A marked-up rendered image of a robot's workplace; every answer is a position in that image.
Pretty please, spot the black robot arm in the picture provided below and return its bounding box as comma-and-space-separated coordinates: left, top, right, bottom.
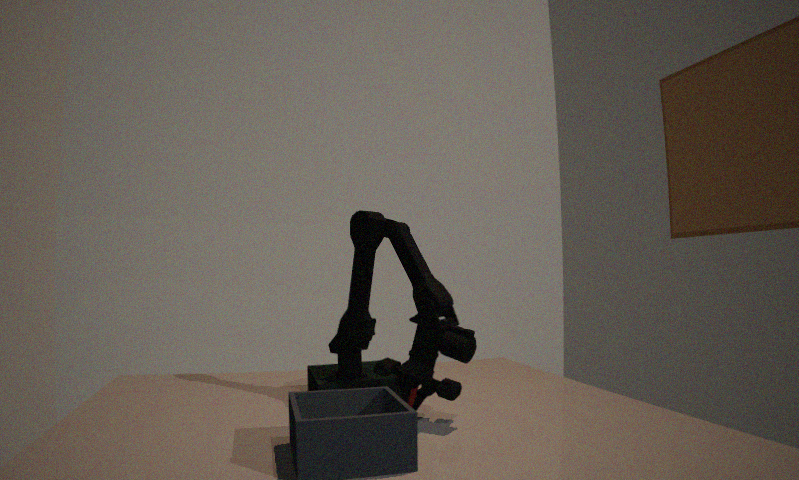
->
329, 210, 477, 389

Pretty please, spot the dark red peg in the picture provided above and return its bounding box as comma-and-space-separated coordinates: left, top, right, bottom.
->
408, 387, 419, 408

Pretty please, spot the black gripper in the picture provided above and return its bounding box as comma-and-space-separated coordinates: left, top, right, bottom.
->
373, 345, 462, 411

